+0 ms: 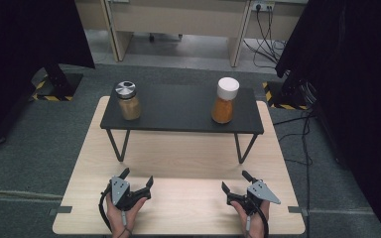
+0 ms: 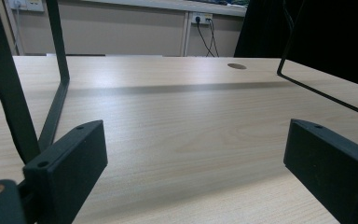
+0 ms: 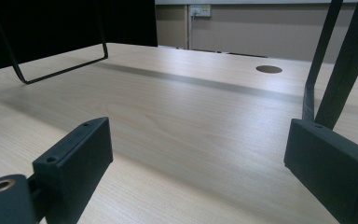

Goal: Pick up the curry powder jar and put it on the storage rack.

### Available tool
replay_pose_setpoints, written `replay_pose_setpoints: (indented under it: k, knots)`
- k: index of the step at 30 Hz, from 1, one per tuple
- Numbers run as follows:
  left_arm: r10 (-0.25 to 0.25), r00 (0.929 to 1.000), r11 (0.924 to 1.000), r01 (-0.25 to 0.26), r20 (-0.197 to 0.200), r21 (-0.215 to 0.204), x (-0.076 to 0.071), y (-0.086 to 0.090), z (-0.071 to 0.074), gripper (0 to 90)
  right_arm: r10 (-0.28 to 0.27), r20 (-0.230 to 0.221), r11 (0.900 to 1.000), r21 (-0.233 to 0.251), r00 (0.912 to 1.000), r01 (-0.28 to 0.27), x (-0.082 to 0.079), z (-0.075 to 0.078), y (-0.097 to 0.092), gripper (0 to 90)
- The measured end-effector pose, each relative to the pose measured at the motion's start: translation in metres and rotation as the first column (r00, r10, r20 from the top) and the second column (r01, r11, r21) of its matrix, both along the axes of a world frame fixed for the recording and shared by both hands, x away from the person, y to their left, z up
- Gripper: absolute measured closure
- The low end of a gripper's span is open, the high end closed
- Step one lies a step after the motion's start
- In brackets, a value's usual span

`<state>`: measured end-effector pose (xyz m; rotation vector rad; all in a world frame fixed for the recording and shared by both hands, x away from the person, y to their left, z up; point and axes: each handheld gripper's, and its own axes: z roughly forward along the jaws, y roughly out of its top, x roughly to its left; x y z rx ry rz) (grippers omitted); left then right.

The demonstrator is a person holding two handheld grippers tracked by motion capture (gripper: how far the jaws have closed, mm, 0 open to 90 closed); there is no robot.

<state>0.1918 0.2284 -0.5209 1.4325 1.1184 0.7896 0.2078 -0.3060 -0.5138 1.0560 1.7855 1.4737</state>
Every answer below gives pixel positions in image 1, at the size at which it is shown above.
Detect silver-lid spice jar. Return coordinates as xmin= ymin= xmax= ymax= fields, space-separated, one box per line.
xmin=114 ymin=80 xmax=143 ymax=122

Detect black cables below socket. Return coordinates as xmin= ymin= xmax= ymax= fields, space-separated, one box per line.
xmin=242 ymin=6 xmax=290 ymax=70

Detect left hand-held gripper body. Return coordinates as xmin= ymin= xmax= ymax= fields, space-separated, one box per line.
xmin=100 ymin=176 xmax=153 ymax=212

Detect black curtain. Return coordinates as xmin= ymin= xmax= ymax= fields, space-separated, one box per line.
xmin=0 ymin=0 xmax=97 ymax=152
xmin=275 ymin=0 xmax=381 ymax=238

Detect white-lid orange spice jar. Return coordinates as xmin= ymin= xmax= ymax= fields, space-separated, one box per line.
xmin=210 ymin=76 xmax=241 ymax=125

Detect grey table bracket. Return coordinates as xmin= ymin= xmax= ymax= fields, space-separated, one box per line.
xmin=287 ymin=205 xmax=310 ymax=216
xmin=48 ymin=205 xmax=73 ymax=216

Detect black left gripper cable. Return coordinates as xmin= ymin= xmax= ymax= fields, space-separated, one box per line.
xmin=97 ymin=186 xmax=114 ymax=233

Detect white wall power socket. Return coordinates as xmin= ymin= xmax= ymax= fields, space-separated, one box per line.
xmin=251 ymin=0 xmax=276 ymax=13

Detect person's left hand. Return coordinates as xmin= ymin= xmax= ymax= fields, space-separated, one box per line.
xmin=104 ymin=195 xmax=149 ymax=238

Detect black shelf with metal legs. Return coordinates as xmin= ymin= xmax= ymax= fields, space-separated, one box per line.
xmin=99 ymin=81 xmax=265 ymax=165

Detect beige office desk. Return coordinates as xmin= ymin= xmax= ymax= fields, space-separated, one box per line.
xmin=75 ymin=0 xmax=310 ymax=68

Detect beige floor cable strip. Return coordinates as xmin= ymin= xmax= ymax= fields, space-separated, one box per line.
xmin=0 ymin=189 xmax=64 ymax=201

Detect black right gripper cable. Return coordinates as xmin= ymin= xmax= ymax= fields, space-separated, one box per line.
xmin=251 ymin=197 xmax=270 ymax=238

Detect person's right hand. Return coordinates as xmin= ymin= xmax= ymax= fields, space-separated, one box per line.
xmin=230 ymin=199 xmax=271 ymax=238

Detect black floor cable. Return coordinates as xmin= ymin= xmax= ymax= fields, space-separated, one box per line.
xmin=272 ymin=108 xmax=315 ymax=238

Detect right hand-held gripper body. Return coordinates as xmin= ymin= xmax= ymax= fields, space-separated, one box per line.
xmin=225 ymin=179 xmax=283 ymax=216

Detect black striped-edge stand base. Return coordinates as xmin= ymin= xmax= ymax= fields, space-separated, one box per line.
xmin=262 ymin=77 xmax=313 ymax=111
xmin=31 ymin=63 xmax=84 ymax=103

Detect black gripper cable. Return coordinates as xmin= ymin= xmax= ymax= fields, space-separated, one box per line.
xmin=97 ymin=186 xmax=114 ymax=233
xmin=251 ymin=197 xmax=270 ymax=238

